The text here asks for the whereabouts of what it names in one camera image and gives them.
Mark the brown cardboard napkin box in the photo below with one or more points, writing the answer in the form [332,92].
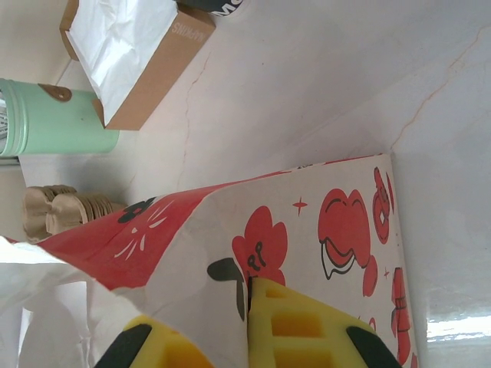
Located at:
[169,69]

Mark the mint green straw holder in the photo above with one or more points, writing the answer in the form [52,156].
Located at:
[57,126]

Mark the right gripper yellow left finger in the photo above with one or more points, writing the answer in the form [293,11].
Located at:
[153,345]

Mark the white paper napkins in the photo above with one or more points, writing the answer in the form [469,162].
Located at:
[115,46]

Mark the stack of brown cup carriers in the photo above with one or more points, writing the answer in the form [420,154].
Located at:
[57,214]

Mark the red white paper bag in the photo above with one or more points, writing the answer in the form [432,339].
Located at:
[215,230]

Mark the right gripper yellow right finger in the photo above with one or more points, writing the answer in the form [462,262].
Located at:
[307,337]

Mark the stack of white paper cups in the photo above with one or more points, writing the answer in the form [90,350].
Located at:
[215,5]

